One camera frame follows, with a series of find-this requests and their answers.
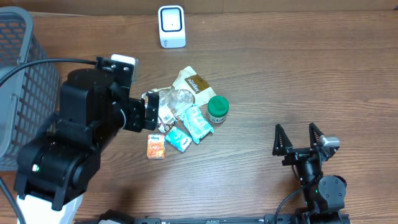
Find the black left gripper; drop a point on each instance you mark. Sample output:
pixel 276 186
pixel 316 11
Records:
pixel 142 120

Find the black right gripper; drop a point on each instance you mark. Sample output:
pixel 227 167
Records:
pixel 286 148

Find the beige brown snack pouch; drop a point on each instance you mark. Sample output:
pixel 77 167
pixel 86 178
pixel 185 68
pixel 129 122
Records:
pixel 187 90

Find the orange tissue pack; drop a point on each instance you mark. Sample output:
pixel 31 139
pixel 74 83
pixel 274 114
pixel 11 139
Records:
pixel 156 146

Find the teal tissue pack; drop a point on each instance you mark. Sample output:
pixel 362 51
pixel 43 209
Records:
pixel 179 139

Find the light green tissue pack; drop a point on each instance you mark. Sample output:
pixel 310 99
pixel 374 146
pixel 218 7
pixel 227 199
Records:
pixel 195 123

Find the green lid jar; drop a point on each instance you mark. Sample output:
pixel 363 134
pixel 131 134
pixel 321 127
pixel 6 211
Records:
pixel 218 107

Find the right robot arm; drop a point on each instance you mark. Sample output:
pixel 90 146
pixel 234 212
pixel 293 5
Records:
pixel 324 195

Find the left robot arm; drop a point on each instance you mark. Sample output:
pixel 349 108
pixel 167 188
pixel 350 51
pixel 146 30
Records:
pixel 55 167

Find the white barcode scanner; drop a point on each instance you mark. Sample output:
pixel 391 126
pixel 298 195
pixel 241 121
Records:
pixel 171 20

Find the grey plastic shopping basket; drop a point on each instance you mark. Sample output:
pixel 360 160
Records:
pixel 29 96

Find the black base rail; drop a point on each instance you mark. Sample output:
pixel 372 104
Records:
pixel 112 216

